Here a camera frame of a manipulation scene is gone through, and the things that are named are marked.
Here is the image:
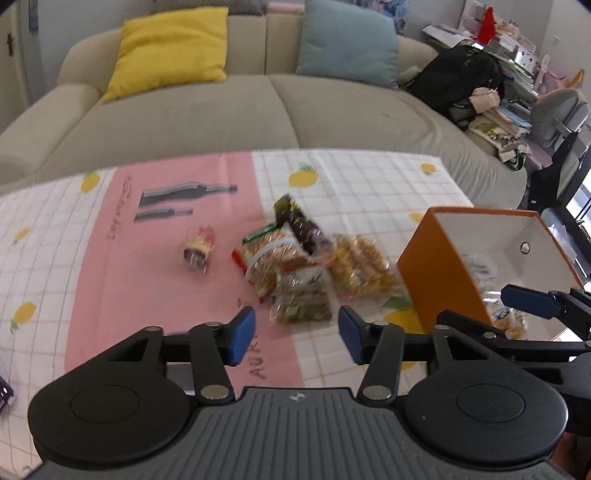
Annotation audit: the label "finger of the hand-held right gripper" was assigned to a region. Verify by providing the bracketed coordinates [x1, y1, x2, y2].
[435, 310, 591, 365]
[501, 285, 591, 324]

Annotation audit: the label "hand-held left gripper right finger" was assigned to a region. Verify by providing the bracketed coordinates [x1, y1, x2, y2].
[338, 305, 495, 401]

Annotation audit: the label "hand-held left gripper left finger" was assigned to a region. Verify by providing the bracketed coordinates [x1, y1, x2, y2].
[107, 306, 257, 402]

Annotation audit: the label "small white blue snack packet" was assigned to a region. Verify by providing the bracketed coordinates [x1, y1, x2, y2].
[489, 307, 527, 328]

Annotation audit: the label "large white green snack packet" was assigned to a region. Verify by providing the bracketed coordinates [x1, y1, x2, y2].
[462, 256, 504, 301]

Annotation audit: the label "clear packet of green snacks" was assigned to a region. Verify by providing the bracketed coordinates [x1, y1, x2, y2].
[269, 272, 334, 326]

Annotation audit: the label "clear packet of yellow crisps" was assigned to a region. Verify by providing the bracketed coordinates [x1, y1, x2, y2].
[330, 234, 407, 303]

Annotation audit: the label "peanut packet red label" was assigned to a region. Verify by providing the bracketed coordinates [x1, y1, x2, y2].
[231, 224, 315, 296]

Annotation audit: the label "orange cardboard box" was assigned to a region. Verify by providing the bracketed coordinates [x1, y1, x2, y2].
[397, 207, 585, 342]

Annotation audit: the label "small candy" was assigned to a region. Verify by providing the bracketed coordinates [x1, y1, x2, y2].
[182, 224, 218, 271]

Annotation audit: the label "dark brown snack packet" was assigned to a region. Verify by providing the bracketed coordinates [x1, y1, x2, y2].
[273, 194, 333, 257]

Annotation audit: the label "glass balcony door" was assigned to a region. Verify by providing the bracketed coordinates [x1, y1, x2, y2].
[566, 166, 591, 282]

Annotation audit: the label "black garment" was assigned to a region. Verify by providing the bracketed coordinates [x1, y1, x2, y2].
[526, 134, 587, 215]

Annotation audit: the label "printed tote bag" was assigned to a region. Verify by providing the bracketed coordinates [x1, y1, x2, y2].
[466, 117, 529, 171]

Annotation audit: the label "stack of books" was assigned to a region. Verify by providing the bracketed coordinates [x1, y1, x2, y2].
[466, 99, 532, 139]

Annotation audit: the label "grey desk chair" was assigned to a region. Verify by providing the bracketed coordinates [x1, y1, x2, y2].
[526, 88, 591, 204]

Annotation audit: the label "beige pouch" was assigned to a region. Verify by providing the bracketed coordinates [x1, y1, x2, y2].
[467, 90, 502, 114]

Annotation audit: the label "beige sofa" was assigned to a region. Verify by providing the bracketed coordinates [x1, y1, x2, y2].
[0, 11, 529, 213]

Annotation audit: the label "black backpack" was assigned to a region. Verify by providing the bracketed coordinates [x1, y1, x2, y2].
[406, 45, 505, 127]

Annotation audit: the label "cluttered white desk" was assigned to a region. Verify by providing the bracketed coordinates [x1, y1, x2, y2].
[422, 0, 583, 97]

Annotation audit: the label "red cloth item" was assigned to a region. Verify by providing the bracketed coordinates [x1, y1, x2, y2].
[478, 7, 497, 42]

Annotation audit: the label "yellow pillow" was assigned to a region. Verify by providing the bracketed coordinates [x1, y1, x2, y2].
[100, 7, 229, 103]

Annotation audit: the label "blue pillow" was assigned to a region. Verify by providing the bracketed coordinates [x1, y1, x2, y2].
[295, 0, 400, 89]

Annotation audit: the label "printed figure pillow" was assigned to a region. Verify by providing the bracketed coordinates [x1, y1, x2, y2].
[365, 0, 411, 35]

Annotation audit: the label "grey pillow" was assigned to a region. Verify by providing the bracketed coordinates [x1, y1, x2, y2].
[150, 0, 269, 17]

